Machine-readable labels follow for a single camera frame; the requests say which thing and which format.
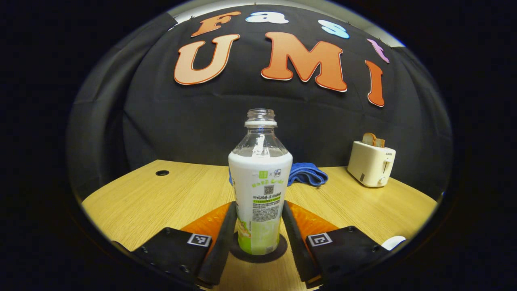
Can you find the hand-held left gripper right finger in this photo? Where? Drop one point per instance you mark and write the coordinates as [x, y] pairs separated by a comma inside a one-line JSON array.
[[293, 242]]

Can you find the dark round coaster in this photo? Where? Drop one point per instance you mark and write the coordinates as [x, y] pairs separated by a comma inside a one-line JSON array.
[[282, 248]]

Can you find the black backdrop cloth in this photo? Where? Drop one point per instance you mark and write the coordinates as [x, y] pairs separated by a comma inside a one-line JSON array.
[[194, 117]]

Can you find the cream toaster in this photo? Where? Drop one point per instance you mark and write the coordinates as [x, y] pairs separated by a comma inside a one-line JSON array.
[[369, 163]]

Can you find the blue towel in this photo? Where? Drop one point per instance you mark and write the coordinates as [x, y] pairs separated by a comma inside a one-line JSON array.
[[307, 173]]

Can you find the clear water bottle green label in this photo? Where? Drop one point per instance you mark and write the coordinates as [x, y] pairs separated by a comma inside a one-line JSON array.
[[260, 182]]

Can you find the white teacup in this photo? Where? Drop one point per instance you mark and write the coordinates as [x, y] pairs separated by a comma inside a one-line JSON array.
[[392, 243]]

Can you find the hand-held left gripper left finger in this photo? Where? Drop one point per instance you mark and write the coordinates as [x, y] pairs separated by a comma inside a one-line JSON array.
[[224, 246]]

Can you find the toasted bread slice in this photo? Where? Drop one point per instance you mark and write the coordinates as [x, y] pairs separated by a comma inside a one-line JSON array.
[[381, 143], [368, 139]]

